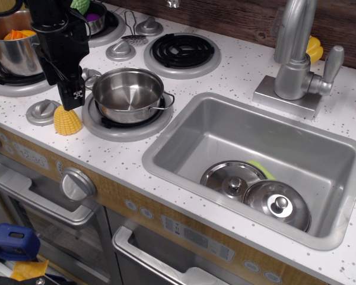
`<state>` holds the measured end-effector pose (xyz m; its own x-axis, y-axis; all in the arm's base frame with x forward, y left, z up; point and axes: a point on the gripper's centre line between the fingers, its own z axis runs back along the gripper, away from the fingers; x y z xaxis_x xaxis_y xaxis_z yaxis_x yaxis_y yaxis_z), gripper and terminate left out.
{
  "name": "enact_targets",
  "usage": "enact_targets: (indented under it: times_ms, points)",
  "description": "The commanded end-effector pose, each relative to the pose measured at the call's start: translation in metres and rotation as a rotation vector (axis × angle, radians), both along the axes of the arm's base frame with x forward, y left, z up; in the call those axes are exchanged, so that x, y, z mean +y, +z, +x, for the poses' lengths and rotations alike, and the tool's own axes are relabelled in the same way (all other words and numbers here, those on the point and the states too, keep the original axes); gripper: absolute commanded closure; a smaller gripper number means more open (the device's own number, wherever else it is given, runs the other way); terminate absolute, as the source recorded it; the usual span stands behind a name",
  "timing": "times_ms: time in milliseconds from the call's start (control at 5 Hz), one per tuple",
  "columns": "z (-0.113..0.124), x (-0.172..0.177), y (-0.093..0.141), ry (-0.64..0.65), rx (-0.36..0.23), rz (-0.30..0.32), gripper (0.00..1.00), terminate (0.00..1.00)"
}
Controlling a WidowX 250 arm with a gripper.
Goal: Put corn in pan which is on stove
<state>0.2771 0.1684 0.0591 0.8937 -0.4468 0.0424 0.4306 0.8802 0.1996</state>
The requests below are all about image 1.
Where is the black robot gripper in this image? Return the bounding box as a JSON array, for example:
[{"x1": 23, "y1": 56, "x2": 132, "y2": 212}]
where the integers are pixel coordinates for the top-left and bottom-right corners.
[{"x1": 26, "y1": 1, "x2": 89, "y2": 111}]

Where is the yellow toy corn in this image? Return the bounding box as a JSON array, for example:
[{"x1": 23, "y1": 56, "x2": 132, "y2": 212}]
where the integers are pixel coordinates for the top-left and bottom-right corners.
[{"x1": 54, "y1": 106, "x2": 82, "y2": 135}]

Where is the grey stove knob hidden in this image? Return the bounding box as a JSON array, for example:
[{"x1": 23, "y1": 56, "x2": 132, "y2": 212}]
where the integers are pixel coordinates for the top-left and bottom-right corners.
[{"x1": 82, "y1": 68, "x2": 101, "y2": 88}]

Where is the front right stove burner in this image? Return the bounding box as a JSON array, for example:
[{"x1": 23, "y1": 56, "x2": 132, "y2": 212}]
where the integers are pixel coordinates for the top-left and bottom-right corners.
[{"x1": 82, "y1": 94, "x2": 173, "y2": 143}]

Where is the stove burner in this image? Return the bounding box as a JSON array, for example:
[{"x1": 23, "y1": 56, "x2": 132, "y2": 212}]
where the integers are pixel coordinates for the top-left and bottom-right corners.
[
  {"x1": 0, "y1": 80, "x2": 54, "y2": 97},
  {"x1": 144, "y1": 33, "x2": 221, "y2": 80},
  {"x1": 88, "y1": 11, "x2": 126, "y2": 48},
  {"x1": 82, "y1": 94, "x2": 173, "y2": 143}
]

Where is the grey stove knob front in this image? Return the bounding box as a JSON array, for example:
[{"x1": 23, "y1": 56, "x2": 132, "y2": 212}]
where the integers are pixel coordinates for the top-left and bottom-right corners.
[{"x1": 26, "y1": 99, "x2": 61, "y2": 126}]

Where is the grey stove knob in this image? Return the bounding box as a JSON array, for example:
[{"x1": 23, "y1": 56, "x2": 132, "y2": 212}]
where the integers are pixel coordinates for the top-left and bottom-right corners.
[
  {"x1": 135, "y1": 17, "x2": 164, "y2": 37},
  {"x1": 106, "y1": 40, "x2": 136, "y2": 62},
  {"x1": 26, "y1": 99, "x2": 61, "y2": 126}
]

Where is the grey stove knob middle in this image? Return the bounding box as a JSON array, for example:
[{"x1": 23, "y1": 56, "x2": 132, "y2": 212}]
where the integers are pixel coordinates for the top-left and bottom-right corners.
[{"x1": 106, "y1": 40, "x2": 136, "y2": 62}]

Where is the front left stove burner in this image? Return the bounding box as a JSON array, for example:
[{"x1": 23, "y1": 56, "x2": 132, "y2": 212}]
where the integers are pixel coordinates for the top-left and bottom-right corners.
[{"x1": 0, "y1": 80, "x2": 54, "y2": 97}]

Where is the rear left stove burner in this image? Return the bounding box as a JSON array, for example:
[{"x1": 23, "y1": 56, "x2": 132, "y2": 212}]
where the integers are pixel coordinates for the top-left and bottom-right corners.
[{"x1": 88, "y1": 11, "x2": 126, "y2": 48}]

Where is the grey stove knob rear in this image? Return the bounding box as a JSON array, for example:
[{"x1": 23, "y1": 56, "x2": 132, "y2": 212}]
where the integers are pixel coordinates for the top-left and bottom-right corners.
[{"x1": 135, "y1": 17, "x2": 164, "y2": 37}]

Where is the rear right stove burner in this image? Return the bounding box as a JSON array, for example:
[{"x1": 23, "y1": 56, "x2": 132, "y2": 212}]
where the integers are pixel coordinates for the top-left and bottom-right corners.
[{"x1": 144, "y1": 33, "x2": 221, "y2": 80}]

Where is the tall steel pot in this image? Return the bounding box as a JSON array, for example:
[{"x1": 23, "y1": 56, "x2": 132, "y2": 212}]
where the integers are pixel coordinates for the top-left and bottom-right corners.
[{"x1": 0, "y1": 11, "x2": 43, "y2": 76}]

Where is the small steel pot rear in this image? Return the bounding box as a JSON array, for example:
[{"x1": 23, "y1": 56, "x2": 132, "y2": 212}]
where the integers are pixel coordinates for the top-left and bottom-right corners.
[{"x1": 84, "y1": 1, "x2": 107, "y2": 35}]

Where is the purple toy in pot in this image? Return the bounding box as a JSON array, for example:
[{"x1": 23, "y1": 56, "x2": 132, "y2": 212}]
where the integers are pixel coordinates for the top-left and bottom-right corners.
[{"x1": 86, "y1": 13, "x2": 101, "y2": 22}]

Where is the orange toy in pot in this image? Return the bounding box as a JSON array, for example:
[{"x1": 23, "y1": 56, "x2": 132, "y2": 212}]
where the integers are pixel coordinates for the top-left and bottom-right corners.
[{"x1": 4, "y1": 30, "x2": 36, "y2": 40}]

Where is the green toy vegetable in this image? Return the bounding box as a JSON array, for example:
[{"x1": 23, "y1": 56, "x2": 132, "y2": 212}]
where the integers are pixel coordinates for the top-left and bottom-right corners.
[{"x1": 70, "y1": 0, "x2": 90, "y2": 15}]

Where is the silver oven dial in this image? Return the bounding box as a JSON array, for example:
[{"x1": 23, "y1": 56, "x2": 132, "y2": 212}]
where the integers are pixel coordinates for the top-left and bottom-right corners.
[{"x1": 59, "y1": 167, "x2": 97, "y2": 201}]

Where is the grey sink basin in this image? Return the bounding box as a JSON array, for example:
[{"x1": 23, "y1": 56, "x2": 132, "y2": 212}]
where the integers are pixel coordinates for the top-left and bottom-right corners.
[{"x1": 142, "y1": 93, "x2": 356, "y2": 251}]

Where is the blue clamp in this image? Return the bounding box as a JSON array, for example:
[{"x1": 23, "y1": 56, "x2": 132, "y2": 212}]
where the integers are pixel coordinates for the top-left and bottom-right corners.
[{"x1": 0, "y1": 223, "x2": 41, "y2": 262}]

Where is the steel lid left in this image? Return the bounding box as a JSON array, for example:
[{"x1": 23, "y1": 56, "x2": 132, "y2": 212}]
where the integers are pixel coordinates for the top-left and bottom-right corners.
[{"x1": 200, "y1": 160, "x2": 267, "y2": 202}]

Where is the steel lid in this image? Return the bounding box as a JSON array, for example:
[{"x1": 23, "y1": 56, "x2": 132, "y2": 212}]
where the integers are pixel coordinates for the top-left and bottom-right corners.
[
  {"x1": 243, "y1": 180, "x2": 312, "y2": 232},
  {"x1": 200, "y1": 160, "x2": 267, "y2": 202}
]

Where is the yellow cloth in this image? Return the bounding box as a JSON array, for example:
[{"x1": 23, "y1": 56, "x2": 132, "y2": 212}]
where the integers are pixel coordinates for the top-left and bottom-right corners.
[{"x1": 10, "y1": 260, "x2": 49, "y2": 281}]

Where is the green sponge in sink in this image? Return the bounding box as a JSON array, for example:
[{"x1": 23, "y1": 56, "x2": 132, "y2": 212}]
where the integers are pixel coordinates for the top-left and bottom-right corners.
[{"x1": 247, "y1": 160, "x2": 276, "y2": 180}]

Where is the silver toy faucet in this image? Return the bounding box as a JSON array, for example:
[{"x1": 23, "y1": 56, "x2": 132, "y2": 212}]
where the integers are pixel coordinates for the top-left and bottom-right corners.
[{"x1": 253, "y1": 0, "x2": 344, "y2": 119}]

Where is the steel lid right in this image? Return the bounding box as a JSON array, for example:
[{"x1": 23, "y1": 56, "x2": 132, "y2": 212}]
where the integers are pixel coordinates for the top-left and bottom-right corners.
[{"x1": 243, "y1": 180, "x2": 312, "y2": 232}]

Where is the yellow toy bell pepper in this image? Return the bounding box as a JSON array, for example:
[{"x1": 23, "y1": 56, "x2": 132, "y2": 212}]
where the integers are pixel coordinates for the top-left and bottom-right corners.
[{"x1": 306, "y1": 36, "x2": 323, "y2": 64}]

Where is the steel pan with handles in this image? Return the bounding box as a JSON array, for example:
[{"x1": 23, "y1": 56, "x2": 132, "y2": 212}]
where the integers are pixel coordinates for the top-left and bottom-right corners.
[{"x1": 88, "y1": 68, "x2": 175, "y2": 124}]

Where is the metal wire masher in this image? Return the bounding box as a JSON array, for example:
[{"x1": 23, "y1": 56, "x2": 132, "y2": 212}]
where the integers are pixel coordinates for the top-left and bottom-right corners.
[{"x1": 122, "y1": 10, "x2": 148, "y2": 46}]

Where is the oven door with handle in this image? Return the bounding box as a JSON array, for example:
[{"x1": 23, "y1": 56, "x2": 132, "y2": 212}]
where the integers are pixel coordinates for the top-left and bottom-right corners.
[{"x1": 0, "y1": 154, "x2": 122, "y2": 284}]

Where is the dishwasher door with handle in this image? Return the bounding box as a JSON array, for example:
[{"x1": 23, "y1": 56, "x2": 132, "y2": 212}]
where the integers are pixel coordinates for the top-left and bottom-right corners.
[{"x1": 107, "y1": 208, "x2": 248, "y2": 284}]

